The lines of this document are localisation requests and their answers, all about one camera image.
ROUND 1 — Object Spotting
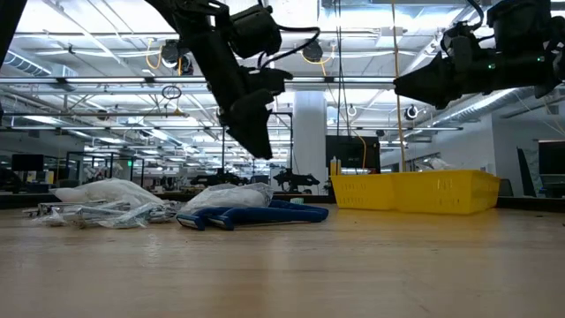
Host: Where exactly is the dark background screen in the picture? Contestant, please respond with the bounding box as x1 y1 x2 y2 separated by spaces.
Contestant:
11 154 45 172

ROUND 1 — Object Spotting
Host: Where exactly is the black aluminium table frame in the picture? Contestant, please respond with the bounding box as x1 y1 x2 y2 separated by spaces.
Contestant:
0 192 565 211

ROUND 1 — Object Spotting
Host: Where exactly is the black leaning panel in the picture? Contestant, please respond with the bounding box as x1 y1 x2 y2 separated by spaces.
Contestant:
516 148 539 198

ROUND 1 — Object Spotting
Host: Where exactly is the black ceiling cable reel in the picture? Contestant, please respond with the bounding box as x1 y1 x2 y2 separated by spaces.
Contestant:
161 40 194 76
302 38 325 64

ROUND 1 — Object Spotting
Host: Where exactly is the white building column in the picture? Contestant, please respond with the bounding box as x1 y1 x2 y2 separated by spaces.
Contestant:
293 90 328 195

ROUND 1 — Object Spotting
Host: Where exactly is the small cotton ball bag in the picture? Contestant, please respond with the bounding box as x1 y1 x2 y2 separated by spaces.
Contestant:
180 182 275 213

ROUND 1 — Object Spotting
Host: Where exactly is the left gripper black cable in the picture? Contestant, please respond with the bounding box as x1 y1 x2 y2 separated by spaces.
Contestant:
260 26 321 70

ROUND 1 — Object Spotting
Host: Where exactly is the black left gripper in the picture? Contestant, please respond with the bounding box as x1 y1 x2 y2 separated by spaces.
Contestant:
207 57 295 160

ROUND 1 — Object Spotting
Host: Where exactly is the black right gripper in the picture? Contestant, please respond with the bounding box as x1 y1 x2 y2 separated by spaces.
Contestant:
394 51 491 110

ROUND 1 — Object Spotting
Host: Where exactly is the blue disposable razor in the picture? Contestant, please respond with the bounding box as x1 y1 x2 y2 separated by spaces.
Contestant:
206 201 330 231
176 207 330 231

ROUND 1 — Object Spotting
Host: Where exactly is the black monitor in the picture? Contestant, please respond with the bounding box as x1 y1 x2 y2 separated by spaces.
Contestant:
538 140 565 176
325 135 381 170

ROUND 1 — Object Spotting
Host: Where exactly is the black hanging cable coil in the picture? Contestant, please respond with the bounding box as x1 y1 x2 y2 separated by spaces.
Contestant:
334 0 346 139

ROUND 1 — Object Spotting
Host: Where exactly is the yellow plastic basket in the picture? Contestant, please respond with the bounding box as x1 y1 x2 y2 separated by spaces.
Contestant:
330 173 396 211
391 170 502 216

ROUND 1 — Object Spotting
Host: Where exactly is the large cotton ball bag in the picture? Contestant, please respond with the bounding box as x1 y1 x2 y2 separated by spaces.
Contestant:
50 178 164 208

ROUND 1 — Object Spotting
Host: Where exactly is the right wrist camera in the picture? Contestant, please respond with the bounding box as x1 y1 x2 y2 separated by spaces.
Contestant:
441 20 480 61

